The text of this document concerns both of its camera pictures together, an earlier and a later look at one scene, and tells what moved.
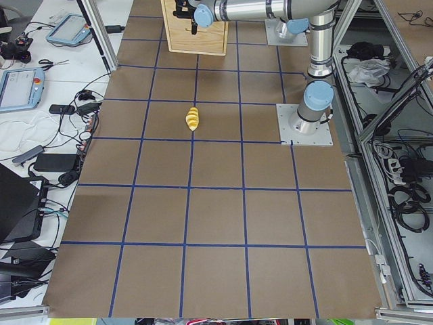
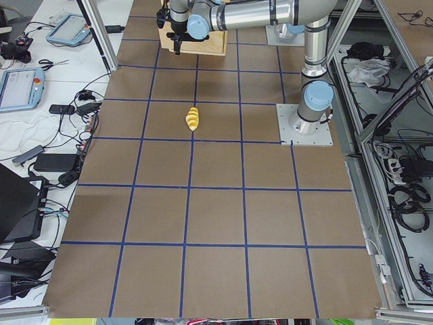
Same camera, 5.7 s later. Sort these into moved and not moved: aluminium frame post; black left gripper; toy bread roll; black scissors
Moved: black left gripper
Not moved: black scissors; aluminium frame post; toy bread roll
